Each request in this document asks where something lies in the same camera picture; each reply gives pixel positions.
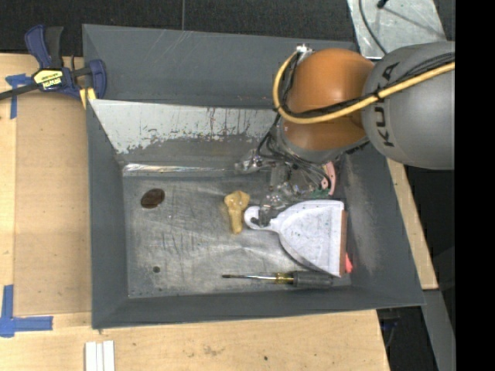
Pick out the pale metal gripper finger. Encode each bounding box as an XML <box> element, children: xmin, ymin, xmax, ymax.
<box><xmin>258</xmin><ymin>193</ymin><xmax>283</xmax><ymax>226</ymax></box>
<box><xmin>234</xmin><ymin>148</ymin><xmax>272</xmax><ymax>175</ymax></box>

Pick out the yellow rubber toy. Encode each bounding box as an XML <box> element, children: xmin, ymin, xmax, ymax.
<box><xmin>224</xmin><ymin>190</ymin><xmax>251</xmax><ymax>235</ymax></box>

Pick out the white plastic dustpan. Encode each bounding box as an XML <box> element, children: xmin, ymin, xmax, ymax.
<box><xmin>243</xmin><ymin>199</ymin><xmax>346</xmax><ymax>279</ymax></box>

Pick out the black and yellow screwdriver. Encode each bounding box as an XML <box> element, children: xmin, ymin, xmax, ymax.
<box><xmin>221</xmin><ymin>270</ymin><xmax>335</xmax><ymax>289</ymax></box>

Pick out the dark brown oval disc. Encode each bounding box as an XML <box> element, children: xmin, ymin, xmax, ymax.
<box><xmin>139</xmin><ymin>188</ymin><xmax>166</xmax><ymax>209</ymax></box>

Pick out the grey metal bin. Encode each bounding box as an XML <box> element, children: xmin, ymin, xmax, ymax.
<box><xmin>81</xmin><ymin>23</ymin><xmax>427</xmax><ymax>330</ymax></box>

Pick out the pale wood board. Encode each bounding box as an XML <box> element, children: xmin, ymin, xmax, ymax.
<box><xmin>13</xmin><ymin>90</ymin><xmax>94</xmax><ymax>317</ymax></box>

